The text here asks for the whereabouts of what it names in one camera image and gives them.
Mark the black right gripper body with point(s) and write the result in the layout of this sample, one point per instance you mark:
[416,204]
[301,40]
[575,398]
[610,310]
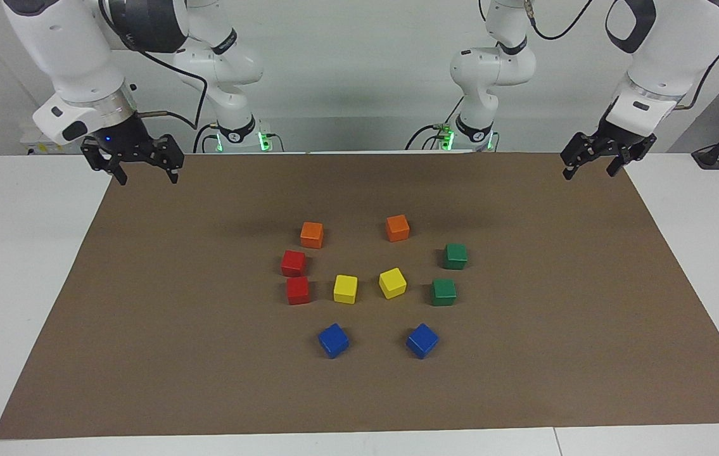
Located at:
[125,142]

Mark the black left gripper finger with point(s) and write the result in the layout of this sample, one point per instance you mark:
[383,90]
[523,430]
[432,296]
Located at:
[635,152]
[581,149]

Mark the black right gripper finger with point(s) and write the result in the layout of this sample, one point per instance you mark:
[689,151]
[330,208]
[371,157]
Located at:
[171,155]
[96,155]

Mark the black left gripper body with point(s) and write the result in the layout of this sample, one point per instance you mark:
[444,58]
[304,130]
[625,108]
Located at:
[616,142]

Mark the red wooden block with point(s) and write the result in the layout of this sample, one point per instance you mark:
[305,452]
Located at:
[293,263]
[298,291]

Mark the green wooden block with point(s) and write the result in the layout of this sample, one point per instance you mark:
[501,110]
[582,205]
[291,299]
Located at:
[455,256]
[443,292]

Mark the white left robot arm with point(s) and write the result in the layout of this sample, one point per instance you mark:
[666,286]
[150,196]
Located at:
[669,57]

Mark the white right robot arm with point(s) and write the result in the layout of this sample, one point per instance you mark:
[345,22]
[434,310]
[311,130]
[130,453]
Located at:
[74,57]

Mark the white power strip box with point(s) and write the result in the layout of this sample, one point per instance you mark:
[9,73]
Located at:
[49,150]

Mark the orange wooden block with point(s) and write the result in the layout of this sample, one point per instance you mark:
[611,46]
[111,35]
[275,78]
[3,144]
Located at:
[398,228]
[311,235]

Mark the brown table mat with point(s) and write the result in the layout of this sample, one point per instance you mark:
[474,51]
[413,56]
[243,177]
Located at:
[207,354]

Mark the yellow wooden block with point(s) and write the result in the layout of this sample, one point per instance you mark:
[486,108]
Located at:
[345,289]
[393,283]

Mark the blue wooden block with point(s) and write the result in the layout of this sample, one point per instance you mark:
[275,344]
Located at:
[422,341]
[333,341]

